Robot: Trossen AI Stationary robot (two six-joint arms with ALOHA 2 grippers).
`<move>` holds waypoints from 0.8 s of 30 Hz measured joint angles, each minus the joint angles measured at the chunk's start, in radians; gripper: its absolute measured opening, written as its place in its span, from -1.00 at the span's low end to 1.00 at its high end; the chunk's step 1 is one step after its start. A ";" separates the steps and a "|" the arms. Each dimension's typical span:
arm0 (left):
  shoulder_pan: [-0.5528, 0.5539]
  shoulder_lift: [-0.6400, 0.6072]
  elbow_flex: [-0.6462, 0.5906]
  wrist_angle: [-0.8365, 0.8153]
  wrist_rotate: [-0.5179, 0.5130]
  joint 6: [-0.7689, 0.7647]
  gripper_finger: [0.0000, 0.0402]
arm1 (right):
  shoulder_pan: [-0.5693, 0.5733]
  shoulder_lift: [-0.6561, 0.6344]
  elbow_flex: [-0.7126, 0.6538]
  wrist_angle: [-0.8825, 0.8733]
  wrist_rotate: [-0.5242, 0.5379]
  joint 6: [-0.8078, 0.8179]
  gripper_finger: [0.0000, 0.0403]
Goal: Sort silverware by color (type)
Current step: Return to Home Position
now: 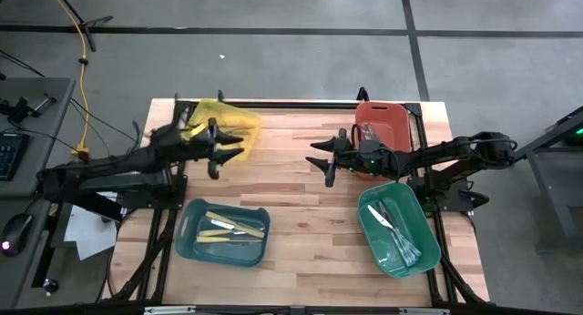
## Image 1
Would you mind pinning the black aluminium table frame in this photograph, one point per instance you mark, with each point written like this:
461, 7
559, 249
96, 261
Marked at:
180, 192

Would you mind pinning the green plastic bin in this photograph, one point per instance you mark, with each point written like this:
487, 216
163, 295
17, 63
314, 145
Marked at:
387, 256

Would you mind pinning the black keyboard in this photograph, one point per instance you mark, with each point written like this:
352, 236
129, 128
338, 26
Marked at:
11, 155

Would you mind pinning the white paper sheets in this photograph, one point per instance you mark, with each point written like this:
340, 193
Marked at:
91, 233

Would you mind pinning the black computer mouse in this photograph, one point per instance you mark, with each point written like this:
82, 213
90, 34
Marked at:
16, 233

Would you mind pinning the yellow tape tag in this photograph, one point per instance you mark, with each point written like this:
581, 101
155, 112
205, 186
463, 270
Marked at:
193, 132

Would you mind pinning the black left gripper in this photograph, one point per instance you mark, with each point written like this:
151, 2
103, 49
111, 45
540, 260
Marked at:
182, 144

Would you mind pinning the black desk support bar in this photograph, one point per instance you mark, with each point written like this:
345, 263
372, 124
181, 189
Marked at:
91, 206

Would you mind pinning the black caster wheel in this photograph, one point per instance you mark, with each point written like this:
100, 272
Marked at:
50, 285

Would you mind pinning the dark teal plastic bin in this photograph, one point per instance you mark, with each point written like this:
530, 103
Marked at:
228, 256

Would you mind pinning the black tripod stand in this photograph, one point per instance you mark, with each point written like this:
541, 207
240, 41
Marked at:
84, 23

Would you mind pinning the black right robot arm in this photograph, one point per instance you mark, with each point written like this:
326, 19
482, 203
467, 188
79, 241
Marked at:
455, 153

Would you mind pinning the black handheld tool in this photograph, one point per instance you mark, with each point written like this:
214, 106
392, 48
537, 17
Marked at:
20, 109

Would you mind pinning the yellow plastic bin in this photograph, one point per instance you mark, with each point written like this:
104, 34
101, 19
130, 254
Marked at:
241, 119

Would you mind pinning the black table clamp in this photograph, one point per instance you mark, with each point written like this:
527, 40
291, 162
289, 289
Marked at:
221, 95
362, 94

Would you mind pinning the grey desk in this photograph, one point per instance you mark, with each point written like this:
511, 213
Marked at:
27, 269
36, 124

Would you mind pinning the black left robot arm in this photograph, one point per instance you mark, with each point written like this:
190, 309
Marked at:
114, 174

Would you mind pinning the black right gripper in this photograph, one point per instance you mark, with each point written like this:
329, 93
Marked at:
369, 160

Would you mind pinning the orange plastic bin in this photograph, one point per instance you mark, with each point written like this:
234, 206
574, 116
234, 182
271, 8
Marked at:
391, 117

